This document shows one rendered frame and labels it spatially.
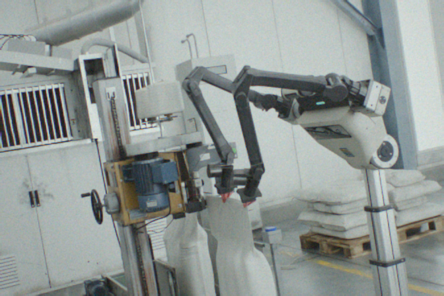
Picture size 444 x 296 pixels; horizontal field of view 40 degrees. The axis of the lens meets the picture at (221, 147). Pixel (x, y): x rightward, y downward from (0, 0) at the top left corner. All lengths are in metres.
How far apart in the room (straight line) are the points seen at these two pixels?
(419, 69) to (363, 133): 6.86
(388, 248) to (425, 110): 6.65
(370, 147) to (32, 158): 3.62
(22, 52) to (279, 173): 3.89
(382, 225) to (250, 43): 5.32
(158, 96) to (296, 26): 5.57
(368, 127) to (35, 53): 3.48
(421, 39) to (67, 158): 5.80
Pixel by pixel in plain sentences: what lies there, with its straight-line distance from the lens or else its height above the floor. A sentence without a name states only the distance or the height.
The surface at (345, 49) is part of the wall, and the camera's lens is 8.73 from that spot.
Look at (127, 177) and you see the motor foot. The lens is 3.05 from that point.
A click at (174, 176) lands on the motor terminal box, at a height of 1.24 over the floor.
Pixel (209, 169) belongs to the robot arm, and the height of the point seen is 1.24.
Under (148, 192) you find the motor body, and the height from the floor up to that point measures 1.18.
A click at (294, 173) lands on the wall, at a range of 8.14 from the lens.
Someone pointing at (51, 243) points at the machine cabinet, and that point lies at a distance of 5.78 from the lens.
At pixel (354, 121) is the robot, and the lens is 2.65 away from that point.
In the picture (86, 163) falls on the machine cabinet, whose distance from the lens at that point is 5.79.
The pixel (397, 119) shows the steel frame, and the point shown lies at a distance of 8.68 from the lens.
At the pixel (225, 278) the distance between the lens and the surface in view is 3.01.
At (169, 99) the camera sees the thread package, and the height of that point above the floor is 1.60.
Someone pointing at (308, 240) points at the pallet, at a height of 0.10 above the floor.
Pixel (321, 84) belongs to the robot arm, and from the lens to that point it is 2.43.
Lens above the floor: 1.48
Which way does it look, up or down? 3 degrees down
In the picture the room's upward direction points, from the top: 9 degrees counter-clockwise
